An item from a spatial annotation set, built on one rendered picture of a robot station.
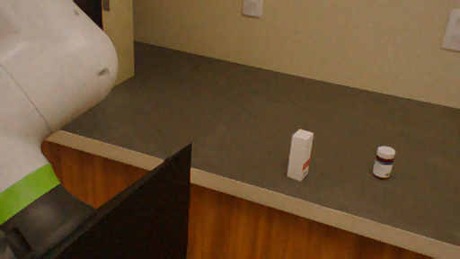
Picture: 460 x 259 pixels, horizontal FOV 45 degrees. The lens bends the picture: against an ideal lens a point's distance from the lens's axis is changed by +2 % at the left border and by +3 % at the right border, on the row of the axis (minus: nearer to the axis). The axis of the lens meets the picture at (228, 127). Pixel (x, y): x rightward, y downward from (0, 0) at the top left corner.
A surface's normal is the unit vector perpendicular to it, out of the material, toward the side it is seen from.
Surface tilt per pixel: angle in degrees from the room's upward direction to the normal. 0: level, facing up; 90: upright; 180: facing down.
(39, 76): 62
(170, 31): 90
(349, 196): 0
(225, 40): 90
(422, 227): 0
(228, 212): 90
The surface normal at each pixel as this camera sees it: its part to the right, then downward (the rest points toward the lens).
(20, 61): 0.05, -0.40
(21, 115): 0.52, 0.24
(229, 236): -0.40, 0.40
